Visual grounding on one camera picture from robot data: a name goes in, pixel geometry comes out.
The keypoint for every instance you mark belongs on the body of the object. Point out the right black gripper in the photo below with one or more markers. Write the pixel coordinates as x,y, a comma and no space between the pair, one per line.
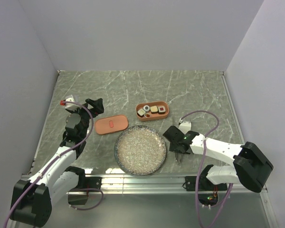
172,147

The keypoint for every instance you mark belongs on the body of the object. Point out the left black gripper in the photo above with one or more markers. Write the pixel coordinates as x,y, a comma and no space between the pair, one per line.
98,108

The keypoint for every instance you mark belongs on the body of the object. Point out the orange lunch box lid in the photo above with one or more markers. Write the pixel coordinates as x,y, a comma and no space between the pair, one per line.
111,124

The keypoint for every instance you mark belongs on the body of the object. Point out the metal tongs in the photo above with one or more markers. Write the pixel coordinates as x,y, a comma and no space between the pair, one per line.
178,157

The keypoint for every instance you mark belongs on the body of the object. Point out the red topped sushi piece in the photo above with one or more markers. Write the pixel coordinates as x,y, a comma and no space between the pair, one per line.
161,109

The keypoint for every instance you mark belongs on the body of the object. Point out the cream topped sushi piece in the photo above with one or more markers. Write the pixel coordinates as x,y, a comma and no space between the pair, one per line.
154,109

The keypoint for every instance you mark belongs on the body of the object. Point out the orange topped sushi cup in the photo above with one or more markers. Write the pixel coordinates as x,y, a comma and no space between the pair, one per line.
147,115

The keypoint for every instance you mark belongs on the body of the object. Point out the orange lunch box base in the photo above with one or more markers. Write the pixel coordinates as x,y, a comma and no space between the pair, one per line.
155,116

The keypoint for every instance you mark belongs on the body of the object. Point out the white round sushi piece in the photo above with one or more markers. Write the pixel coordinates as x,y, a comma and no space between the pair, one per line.
146,108

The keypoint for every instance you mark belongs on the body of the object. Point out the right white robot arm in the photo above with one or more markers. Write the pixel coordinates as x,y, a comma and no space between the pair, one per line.
246,164

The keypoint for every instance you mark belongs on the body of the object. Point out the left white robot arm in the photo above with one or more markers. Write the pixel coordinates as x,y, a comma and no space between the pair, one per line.
33,199

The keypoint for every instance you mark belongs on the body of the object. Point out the speckled round plate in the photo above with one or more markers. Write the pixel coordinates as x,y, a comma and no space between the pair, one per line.
140,150

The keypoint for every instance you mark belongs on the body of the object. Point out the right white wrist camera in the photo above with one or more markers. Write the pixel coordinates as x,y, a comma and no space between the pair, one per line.
184,126

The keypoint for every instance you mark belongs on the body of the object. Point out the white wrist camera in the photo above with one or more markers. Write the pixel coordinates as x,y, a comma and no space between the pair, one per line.
69,102
184,126

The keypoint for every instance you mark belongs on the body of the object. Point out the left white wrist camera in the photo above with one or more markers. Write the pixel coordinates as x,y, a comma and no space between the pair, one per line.
69,102

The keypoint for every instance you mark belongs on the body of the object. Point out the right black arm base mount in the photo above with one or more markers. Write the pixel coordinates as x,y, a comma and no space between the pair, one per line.
194,184

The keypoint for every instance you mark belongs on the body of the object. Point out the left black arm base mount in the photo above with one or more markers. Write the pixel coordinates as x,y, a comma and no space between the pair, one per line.
93,182

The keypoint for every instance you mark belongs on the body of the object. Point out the aluminium front rail frame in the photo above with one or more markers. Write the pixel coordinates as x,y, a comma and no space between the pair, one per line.
162,183

